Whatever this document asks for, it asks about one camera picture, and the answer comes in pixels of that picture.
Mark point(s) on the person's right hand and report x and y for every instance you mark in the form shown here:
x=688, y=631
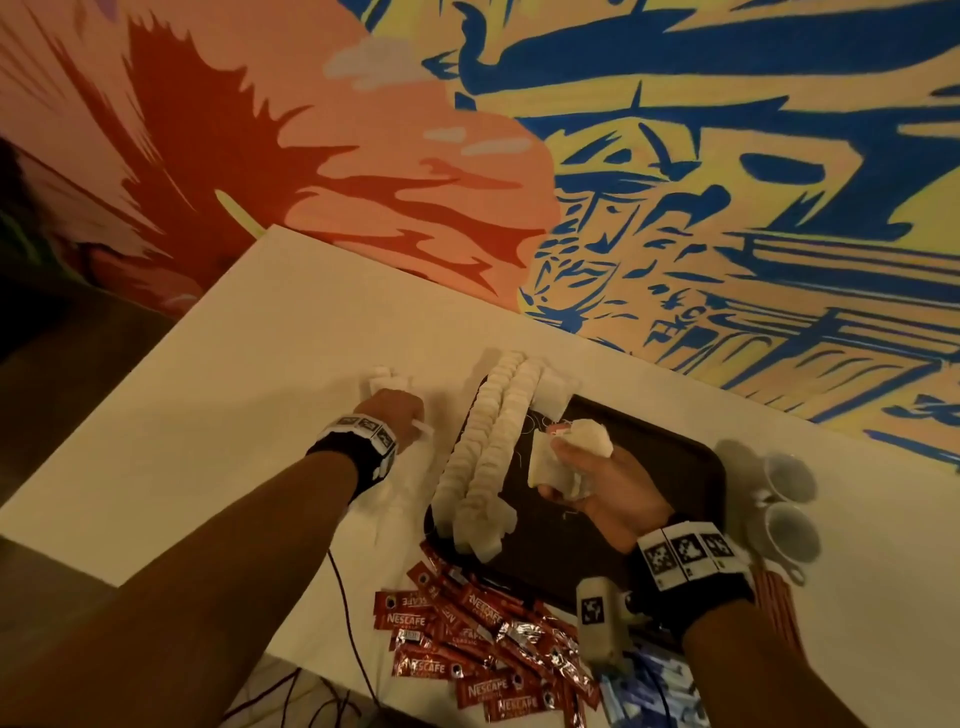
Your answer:
x=623, y=488

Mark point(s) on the person's left hand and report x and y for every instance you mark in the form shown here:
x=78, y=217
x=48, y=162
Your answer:
x=393, y=413

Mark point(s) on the pile of white tea bags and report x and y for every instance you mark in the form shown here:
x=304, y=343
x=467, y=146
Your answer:
x=393, y=387

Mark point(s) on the dark brown tray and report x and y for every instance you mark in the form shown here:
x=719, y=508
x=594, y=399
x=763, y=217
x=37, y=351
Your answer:
x=660, y=450

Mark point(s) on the white tea bag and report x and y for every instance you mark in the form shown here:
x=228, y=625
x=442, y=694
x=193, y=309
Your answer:
x=563, y=450

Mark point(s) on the row of tea bags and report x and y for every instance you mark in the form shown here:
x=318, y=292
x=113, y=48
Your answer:
x=488, y=450

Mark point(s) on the bundle of red stir sticks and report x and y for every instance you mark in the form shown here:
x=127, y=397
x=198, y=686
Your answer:
x=780, y=608

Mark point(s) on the pile of blue sugar sachets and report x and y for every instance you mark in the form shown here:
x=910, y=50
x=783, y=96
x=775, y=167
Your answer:
x=653, y=690

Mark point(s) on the pile of red Nescafe sachets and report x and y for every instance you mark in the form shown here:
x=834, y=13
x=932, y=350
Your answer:
x=480, y=645

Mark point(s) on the person's right forearm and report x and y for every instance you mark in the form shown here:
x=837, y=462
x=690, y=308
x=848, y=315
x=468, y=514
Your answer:
x=765, y=675

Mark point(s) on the person's left forearm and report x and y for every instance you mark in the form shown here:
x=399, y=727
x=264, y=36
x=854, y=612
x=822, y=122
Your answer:
x=180, y=600

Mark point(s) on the black left wristband with markers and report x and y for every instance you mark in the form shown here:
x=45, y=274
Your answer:
x=357, y=450

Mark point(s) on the black wristband with markers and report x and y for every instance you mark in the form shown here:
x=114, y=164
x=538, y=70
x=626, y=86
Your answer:
x=687, y=570
x=357, y=450

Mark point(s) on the black right wristband with markers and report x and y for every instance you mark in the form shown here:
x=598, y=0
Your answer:
x=687, y=570

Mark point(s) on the small white cup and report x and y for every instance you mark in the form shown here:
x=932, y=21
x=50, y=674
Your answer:
x=788, y=477
x=788, y=533

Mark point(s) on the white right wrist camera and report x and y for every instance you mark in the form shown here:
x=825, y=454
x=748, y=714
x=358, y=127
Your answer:
x=600, y=615

